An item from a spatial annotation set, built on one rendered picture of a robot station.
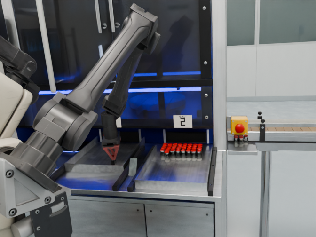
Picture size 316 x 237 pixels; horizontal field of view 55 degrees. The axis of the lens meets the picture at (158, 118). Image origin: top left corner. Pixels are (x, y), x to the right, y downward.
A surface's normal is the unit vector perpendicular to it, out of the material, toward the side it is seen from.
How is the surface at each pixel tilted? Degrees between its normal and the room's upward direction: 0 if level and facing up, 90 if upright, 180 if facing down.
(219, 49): 90
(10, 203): 90
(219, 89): 90
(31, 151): 49
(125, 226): 90
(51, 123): 54
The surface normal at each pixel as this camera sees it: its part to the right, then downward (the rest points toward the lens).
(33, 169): 0.78, 0.12
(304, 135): -0.21, 0.29
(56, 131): 0.22, -0.36
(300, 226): -0.07, -0.96
